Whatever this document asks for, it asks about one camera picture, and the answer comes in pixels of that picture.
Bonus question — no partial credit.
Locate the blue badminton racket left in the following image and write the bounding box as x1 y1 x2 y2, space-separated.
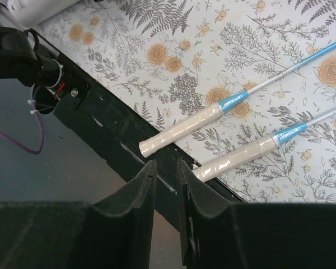
139 42 336 158

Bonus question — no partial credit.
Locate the blue badminton racket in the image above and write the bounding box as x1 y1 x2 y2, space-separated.
139 42 336 158
193 108 336 182

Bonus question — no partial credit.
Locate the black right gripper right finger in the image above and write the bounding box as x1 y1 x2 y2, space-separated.
176 160 336 268

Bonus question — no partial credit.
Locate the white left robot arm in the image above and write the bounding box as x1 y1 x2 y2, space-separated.
0 26 65 114

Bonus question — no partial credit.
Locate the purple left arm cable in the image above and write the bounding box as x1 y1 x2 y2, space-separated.
0 99 44 155

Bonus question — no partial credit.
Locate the blue badminton racket right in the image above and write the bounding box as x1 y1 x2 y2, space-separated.
193 108 336 182

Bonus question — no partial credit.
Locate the floral table mat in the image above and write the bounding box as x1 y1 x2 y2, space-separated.
39 1 336 164

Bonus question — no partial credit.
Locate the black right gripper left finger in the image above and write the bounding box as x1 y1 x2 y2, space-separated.
0 161 157 268

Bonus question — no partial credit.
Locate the white shuttlecock tube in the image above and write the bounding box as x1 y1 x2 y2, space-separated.
6 0 78 27

